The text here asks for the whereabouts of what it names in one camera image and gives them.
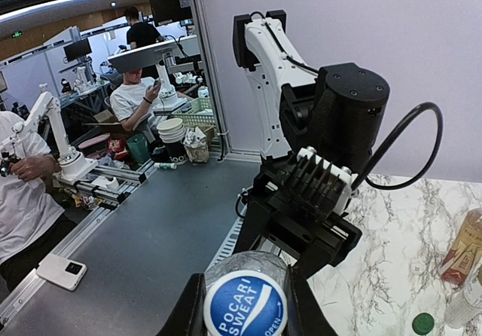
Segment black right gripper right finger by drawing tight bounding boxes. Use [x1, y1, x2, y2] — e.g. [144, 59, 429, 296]
[282, 266, 337, 336]

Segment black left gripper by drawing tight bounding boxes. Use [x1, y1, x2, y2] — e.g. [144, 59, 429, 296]
[234, 164, 362, 277]

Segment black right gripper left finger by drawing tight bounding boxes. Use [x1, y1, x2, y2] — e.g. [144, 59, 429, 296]
[160, 273, 206, 336]

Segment blue Pocari Sweat cap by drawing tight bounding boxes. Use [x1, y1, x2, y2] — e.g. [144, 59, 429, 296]
[203, 270, 288, 336]

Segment clear water bottle blue cap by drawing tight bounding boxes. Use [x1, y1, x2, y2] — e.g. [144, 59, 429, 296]
[204, 251, 288, 289]

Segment dark green bottle cap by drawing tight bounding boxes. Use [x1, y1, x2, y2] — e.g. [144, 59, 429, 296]
[411, 313, 435, 336]

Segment coffee bottle white label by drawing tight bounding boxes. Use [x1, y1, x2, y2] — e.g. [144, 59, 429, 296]
[444, 268, 481, 329]

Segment tea bottle red label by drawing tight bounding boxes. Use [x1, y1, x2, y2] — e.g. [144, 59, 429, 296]
[440, 208, 481, 286]

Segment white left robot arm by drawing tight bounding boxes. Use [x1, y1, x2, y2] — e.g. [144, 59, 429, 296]
[233, 10, 390, 276]

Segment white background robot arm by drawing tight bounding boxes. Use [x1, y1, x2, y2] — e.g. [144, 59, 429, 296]
[1, 84, 98, 185]

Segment green plastic basket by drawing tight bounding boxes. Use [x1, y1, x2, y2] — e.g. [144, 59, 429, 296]
[172, 98, 215, 127]

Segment white phone on table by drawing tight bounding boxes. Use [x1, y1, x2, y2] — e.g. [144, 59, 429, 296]
[35, 254, 87, 292]

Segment stack of white bowls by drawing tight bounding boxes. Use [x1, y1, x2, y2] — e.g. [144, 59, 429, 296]
[157, 118, 186, 143]

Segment person in white foreground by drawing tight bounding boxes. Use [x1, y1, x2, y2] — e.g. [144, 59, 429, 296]
[1, 131, 77, 292]

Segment person in white shirt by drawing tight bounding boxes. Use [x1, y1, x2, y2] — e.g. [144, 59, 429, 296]
[110, 69, 167, 132]

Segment person in black shirt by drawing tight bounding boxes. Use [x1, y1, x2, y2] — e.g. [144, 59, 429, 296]
[124, 7, 163, 50]

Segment left aluminium frame post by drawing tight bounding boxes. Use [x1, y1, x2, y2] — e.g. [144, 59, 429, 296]
[191, 0, 231, 162]

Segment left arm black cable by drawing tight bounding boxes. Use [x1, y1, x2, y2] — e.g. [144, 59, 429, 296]
[235, 11, 444, 220]

